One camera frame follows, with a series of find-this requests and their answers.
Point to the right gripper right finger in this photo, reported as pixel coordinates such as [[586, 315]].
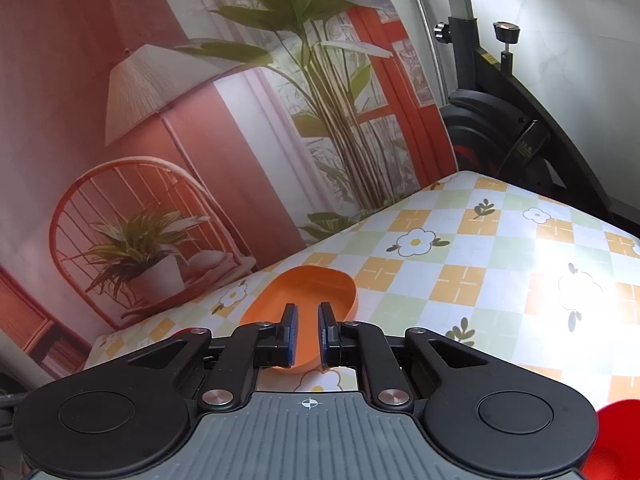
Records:
[[352, 343]]

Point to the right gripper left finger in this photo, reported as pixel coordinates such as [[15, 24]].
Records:
[[259, 344]]

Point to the orange plastic plate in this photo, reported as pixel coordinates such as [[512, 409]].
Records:
[[306, 287]]

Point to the red plastic bowl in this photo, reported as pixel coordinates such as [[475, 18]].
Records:
[[616, 452]]

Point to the floral checkered tablecloth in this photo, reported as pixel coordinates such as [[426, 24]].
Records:
[[503, 270]]

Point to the printed room backdrop cloth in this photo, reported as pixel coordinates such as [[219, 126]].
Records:
[[156, 154]]

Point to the black exercise bike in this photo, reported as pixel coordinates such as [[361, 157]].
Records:
[[543, 94]]

